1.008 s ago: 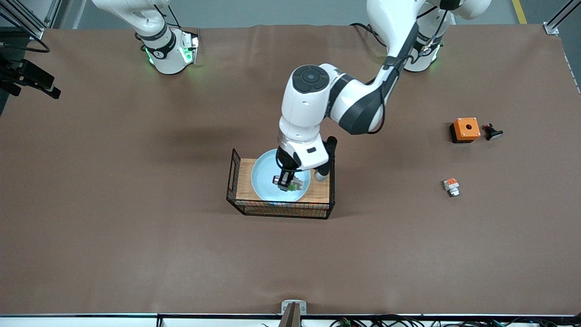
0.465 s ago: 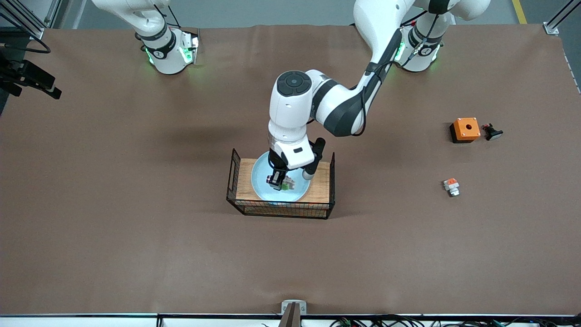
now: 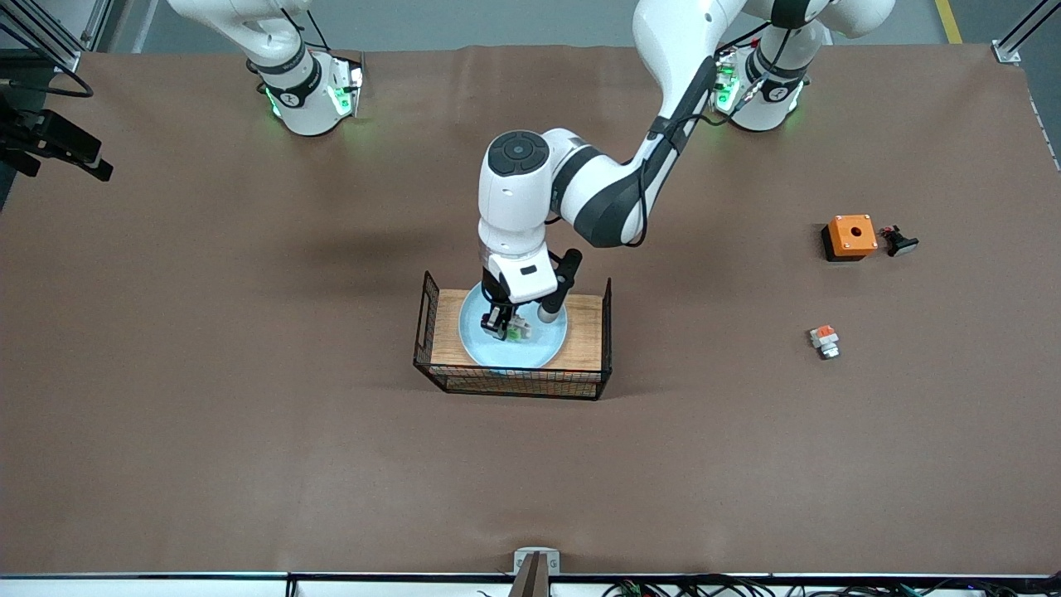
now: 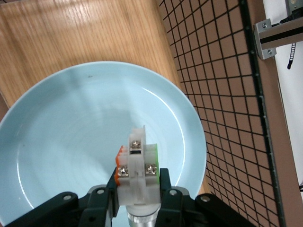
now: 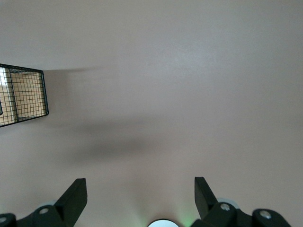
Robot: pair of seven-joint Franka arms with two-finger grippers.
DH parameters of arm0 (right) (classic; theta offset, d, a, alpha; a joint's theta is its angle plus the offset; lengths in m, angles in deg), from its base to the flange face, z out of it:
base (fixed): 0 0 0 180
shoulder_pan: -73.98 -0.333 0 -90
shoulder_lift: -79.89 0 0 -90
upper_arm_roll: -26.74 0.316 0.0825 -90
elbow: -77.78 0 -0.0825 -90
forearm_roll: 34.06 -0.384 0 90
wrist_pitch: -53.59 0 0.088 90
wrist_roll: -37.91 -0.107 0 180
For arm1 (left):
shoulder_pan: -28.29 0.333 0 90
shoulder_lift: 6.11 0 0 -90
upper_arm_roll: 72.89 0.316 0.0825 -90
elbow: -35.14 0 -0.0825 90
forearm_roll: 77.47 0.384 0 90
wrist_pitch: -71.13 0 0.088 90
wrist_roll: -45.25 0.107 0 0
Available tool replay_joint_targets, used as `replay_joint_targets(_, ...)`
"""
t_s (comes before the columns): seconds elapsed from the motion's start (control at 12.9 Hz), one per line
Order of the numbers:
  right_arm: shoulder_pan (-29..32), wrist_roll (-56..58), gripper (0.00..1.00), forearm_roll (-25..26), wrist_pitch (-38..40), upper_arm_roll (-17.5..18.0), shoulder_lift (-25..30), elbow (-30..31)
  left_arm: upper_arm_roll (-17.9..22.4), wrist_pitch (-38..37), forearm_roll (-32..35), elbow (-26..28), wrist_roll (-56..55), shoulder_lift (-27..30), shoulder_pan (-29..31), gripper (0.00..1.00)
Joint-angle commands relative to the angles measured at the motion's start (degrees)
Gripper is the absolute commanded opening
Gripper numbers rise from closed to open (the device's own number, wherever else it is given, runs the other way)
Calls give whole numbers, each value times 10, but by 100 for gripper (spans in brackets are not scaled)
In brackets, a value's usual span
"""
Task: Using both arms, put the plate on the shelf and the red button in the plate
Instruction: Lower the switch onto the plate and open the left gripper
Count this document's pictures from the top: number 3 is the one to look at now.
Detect light blue round plate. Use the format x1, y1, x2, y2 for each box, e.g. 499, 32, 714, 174
458, 282, 569, 370

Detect black push button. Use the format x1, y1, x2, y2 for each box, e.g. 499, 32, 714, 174
880, 225, 919, 258

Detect wooden board basket insert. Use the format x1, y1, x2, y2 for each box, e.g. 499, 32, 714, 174
431, 289, 604, 371

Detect black wire wooden rack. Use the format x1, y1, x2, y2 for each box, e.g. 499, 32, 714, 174
413, 270, 614, 401

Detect aluminium frame profile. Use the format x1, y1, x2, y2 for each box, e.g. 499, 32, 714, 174
992, 0, 1061, 66
0, 0, 84, 74

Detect grey metal camera bracket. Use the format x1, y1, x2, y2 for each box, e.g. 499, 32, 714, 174
513, 547, 561, 597

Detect orange button enclosure box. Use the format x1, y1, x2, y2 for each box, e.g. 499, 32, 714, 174
821, 215, 878, 263

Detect tangled black cables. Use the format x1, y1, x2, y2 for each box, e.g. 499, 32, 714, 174
605, 576, 1061, 597

